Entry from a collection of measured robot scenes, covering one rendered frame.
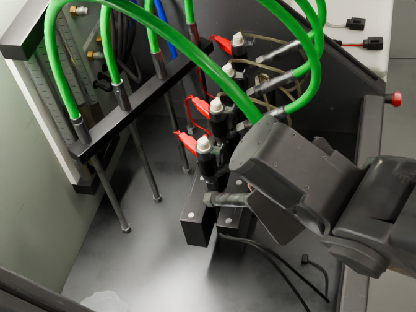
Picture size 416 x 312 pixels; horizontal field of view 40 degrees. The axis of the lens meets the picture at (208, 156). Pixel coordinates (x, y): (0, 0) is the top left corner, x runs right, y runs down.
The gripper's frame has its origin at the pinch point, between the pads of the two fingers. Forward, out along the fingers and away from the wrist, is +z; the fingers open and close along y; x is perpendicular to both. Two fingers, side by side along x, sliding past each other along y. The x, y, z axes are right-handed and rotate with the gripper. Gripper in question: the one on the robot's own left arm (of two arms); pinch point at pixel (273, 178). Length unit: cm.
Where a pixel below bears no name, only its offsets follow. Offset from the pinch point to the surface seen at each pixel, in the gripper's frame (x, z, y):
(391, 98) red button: 22, 55, -42
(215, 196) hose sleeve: 0.3, 10.6, 5.9
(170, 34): -20.1, -5.8, 0.5
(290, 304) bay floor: 28.5, 27.1, 6.2
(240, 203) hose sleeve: 1.7, 5.7, 4.3
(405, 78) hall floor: 57, 159, -98
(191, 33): -17.6, 37.0, -10.1
